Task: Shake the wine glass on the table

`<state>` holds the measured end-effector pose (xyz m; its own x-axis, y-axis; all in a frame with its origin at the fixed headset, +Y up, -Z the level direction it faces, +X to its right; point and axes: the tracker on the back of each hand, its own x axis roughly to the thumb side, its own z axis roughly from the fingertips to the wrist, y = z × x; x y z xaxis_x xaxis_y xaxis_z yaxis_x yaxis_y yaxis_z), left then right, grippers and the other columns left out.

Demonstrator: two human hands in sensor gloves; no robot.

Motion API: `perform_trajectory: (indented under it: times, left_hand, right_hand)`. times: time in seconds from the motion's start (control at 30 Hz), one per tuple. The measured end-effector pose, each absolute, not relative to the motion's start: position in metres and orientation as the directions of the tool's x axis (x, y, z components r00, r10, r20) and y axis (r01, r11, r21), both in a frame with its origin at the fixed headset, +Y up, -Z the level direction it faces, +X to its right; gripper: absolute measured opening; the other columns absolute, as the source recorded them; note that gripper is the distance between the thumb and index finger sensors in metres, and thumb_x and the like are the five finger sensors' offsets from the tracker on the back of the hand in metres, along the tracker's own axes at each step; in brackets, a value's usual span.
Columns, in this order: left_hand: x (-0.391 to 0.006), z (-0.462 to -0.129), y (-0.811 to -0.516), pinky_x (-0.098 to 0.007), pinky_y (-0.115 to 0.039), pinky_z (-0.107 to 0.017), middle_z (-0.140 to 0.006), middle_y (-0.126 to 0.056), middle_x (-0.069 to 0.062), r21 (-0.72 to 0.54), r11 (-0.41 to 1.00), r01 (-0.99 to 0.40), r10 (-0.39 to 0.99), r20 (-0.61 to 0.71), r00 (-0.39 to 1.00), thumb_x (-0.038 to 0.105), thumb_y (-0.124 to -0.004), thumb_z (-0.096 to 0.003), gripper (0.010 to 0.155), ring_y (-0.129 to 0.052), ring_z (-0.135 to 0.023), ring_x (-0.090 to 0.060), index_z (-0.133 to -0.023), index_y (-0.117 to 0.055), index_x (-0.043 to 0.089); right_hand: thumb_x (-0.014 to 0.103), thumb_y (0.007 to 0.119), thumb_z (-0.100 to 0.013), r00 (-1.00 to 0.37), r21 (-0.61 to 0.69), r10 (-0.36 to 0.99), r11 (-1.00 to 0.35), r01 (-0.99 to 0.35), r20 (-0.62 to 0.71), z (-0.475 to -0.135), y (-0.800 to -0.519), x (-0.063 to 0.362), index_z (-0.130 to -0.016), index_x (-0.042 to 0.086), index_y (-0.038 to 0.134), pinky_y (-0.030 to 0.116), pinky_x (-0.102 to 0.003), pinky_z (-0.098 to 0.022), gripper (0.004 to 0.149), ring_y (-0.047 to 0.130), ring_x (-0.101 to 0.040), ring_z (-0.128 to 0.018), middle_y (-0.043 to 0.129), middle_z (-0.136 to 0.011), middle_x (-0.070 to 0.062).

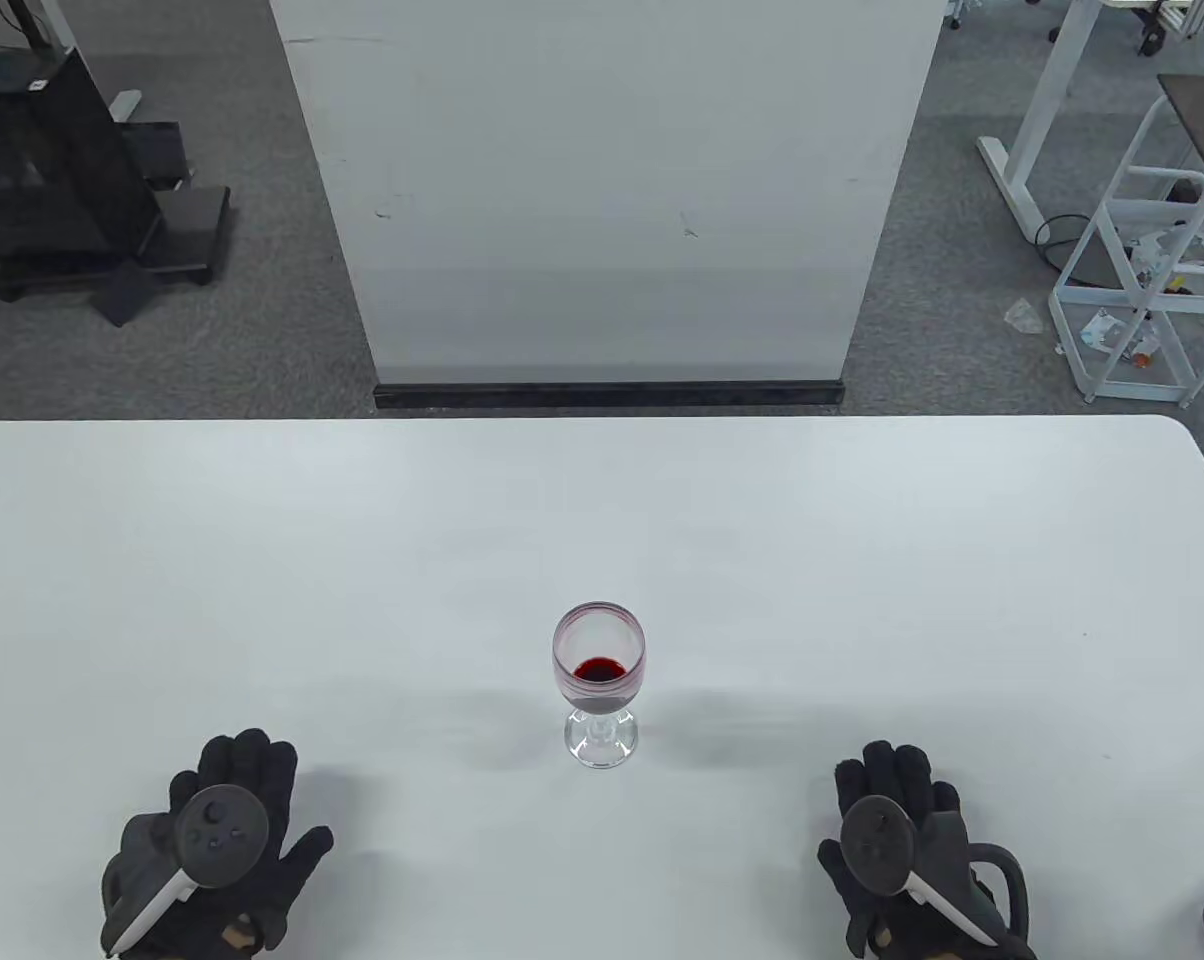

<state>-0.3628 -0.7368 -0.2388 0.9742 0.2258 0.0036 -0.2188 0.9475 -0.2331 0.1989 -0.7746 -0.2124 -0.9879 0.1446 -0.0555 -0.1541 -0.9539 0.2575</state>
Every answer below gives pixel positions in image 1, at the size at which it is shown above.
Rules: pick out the person's left hand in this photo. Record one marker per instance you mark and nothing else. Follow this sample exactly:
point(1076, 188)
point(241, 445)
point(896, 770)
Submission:
point(292, 860)

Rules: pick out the person's right hand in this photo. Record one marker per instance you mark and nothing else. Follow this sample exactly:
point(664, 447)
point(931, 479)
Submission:
point(947, 835)

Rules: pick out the person's right middle finger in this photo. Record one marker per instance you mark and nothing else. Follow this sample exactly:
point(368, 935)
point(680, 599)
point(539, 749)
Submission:
point(880, 768)

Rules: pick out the person's left middle finger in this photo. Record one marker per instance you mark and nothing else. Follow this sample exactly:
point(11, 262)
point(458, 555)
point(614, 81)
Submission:
point(251, 758)

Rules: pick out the person's right little finger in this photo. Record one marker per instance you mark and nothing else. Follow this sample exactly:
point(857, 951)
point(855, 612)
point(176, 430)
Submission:
point(946, 800)

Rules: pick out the person's right thumb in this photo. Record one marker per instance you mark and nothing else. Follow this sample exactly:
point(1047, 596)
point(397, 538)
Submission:
point(831, 865)

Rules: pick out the person's left thumb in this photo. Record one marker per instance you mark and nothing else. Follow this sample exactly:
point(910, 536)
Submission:
point(308, 852)

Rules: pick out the person's left little finger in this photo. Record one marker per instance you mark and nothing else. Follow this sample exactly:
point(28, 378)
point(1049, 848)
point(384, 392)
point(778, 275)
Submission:
point(182, 790)

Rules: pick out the wine glass with red wine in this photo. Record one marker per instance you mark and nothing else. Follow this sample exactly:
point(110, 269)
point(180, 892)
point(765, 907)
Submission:
point(599, 690)

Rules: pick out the black panel base bar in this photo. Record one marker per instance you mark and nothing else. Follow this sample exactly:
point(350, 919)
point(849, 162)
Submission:
point(608, 394)

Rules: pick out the clear plastic scrap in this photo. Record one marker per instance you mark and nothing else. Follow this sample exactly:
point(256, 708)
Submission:
point(1024, 316)

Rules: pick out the black equipment stand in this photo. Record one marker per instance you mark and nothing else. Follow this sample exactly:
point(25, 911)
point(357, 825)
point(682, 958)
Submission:
point(52, 170)

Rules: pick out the white standing panel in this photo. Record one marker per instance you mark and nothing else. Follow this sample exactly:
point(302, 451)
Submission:
point(602, 190)

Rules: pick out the black caster wheel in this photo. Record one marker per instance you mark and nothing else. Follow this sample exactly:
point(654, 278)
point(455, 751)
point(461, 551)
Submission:
point(1151, 42)

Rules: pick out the white desk frame leg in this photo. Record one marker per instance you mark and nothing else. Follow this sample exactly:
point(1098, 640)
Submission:
point(1037, 120)

